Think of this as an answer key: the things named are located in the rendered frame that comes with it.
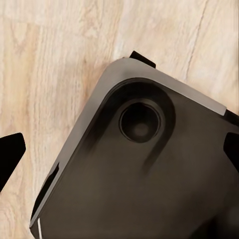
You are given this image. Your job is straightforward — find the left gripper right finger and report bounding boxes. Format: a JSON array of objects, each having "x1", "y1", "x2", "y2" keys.
[{"x1": 223, "y1": 132, "x2": 239, "y2": 173}]

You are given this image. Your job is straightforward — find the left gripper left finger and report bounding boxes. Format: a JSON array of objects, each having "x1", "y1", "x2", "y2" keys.
[{"x1": 0, "y1": 132, "x2": 26, "y2": 192}]

